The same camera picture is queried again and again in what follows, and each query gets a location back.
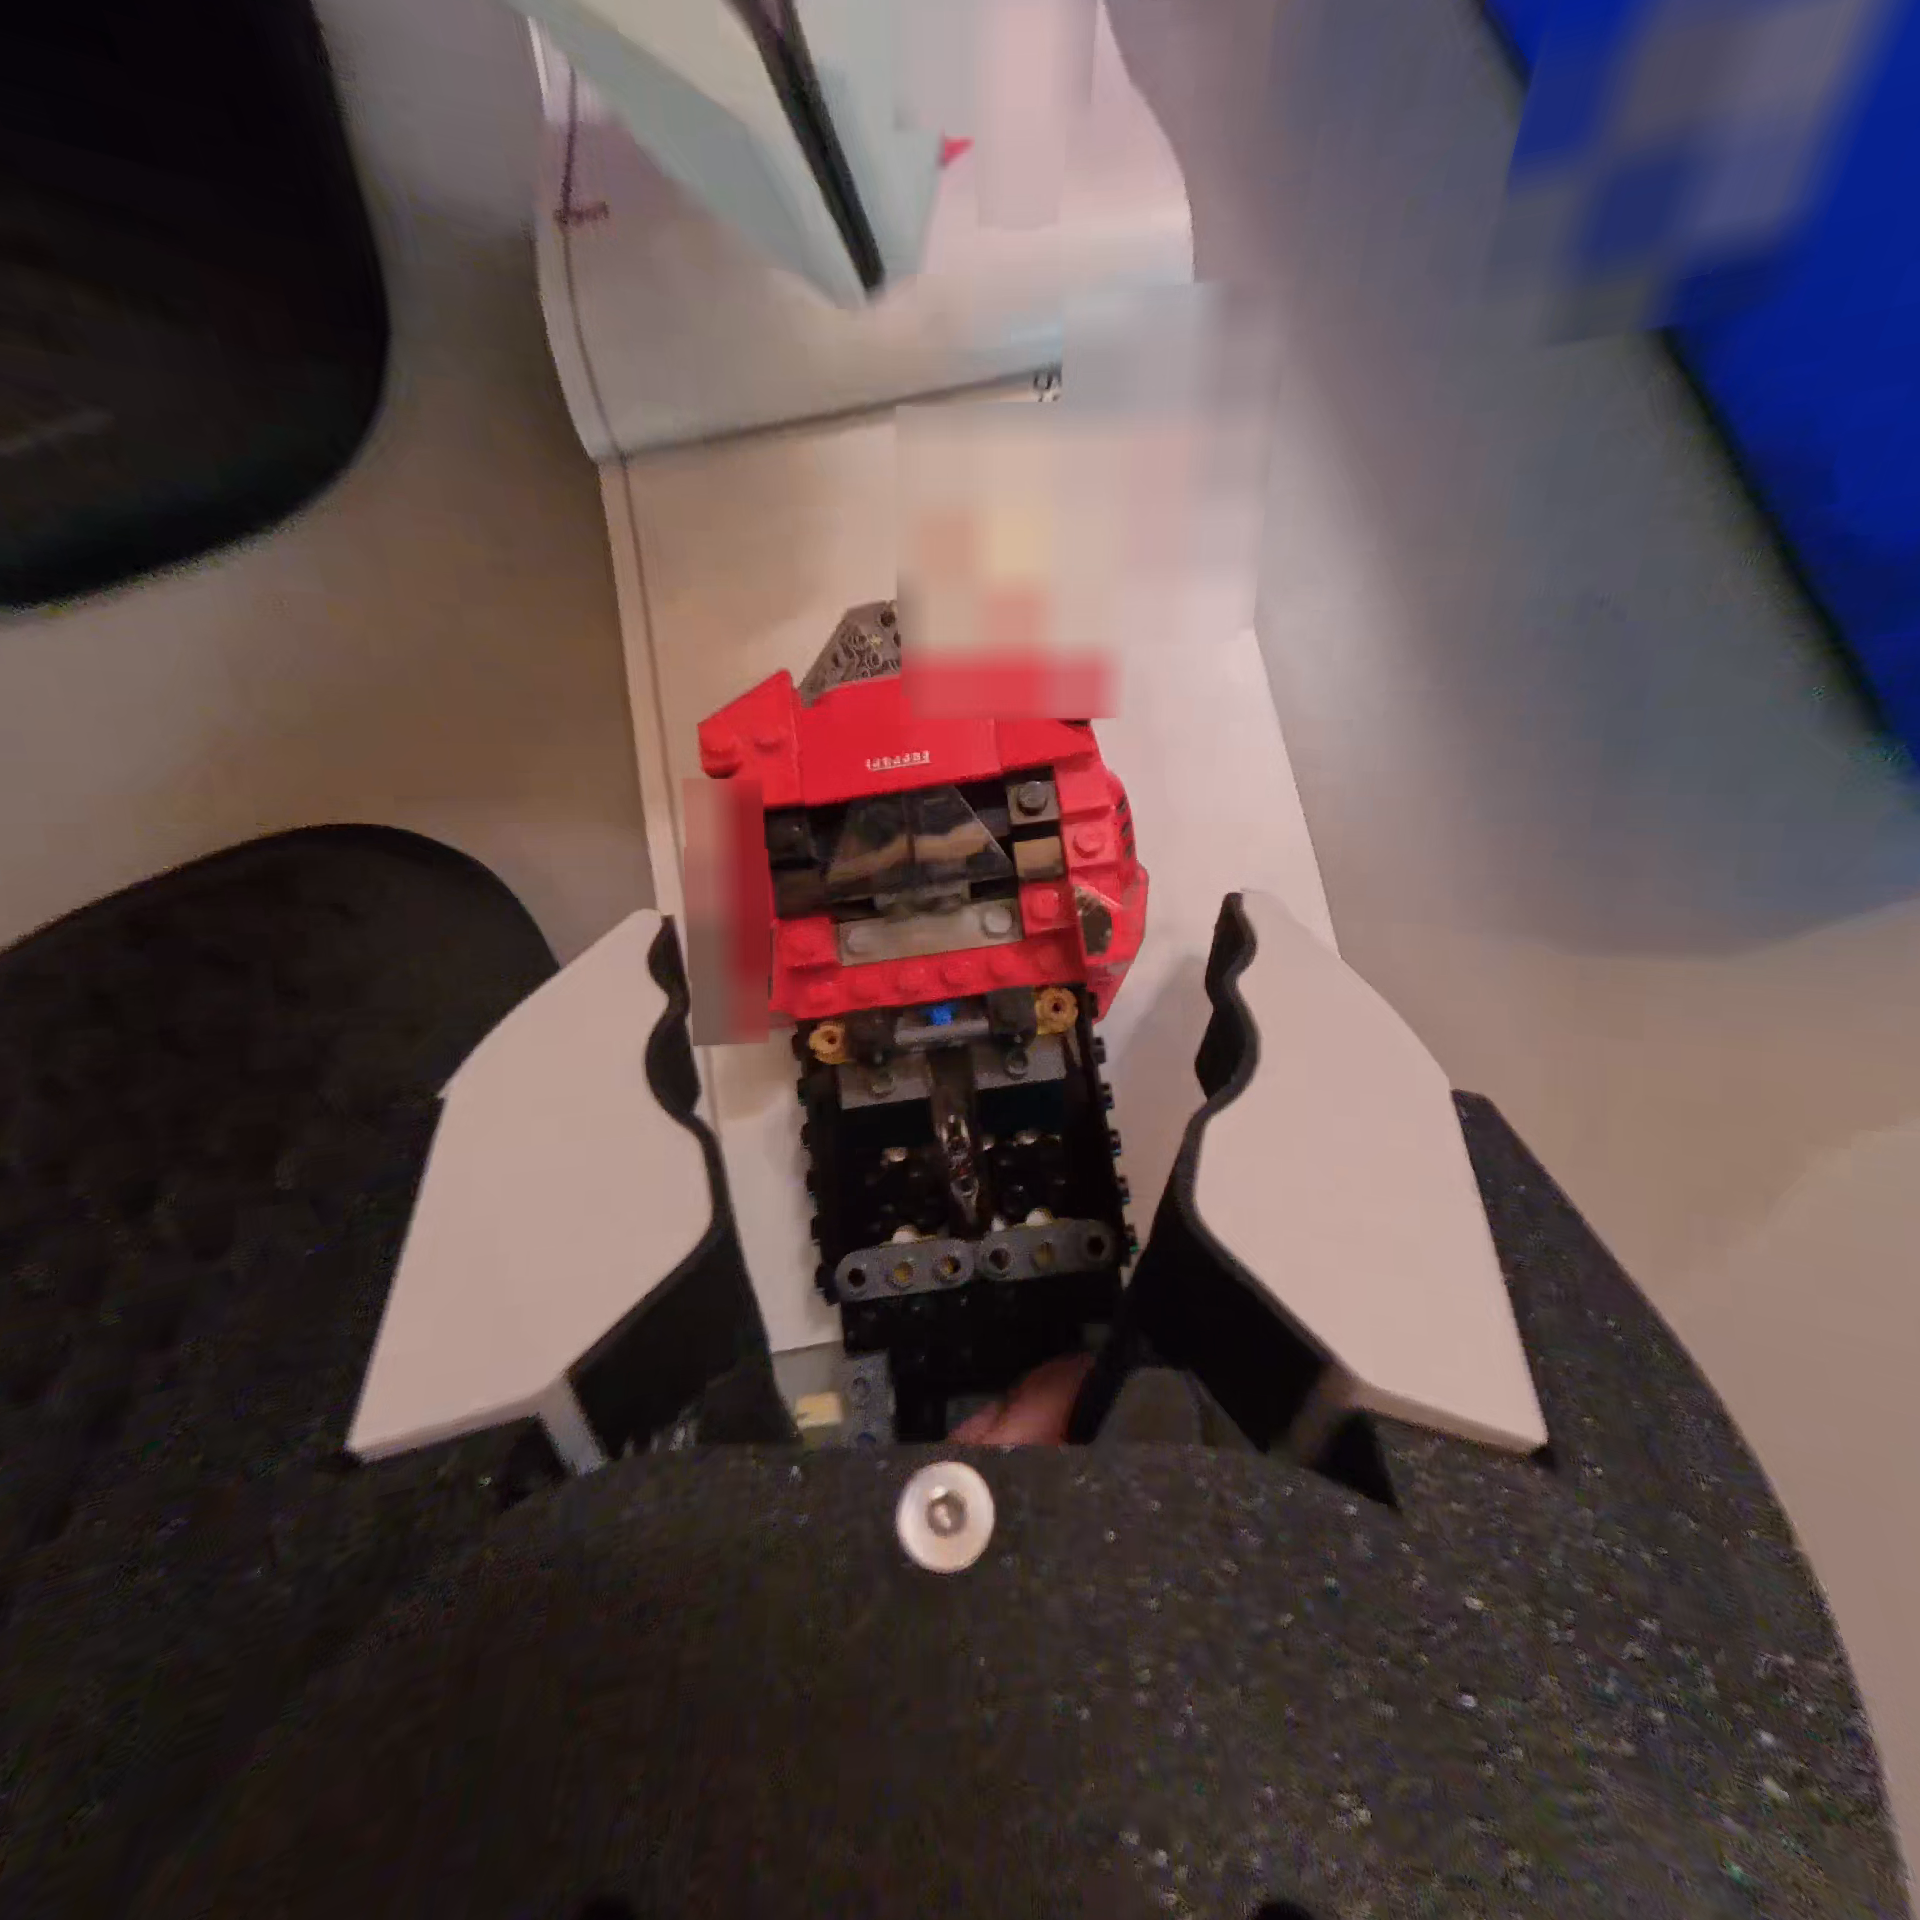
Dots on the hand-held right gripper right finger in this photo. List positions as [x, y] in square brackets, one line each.
[1365, 1230]

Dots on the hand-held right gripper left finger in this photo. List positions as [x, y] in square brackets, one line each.
[541, 1230]

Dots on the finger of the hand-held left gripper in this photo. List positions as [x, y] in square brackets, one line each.
[676, 76]

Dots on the lego instruction booklet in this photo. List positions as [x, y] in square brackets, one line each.
[691, 333]

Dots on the red and black lego car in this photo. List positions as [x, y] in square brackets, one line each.
[932, 902]

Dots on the black quilted chair seat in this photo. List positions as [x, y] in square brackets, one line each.
[123, 1020]
[151, 301]

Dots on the blue plastic bin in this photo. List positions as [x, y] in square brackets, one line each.
[1832, 510]

